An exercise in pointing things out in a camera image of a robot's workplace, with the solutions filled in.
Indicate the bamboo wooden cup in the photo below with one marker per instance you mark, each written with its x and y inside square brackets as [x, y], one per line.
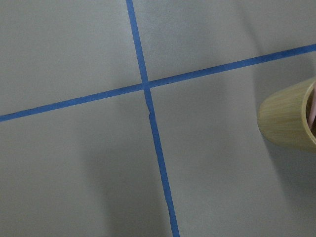
[282, 117]

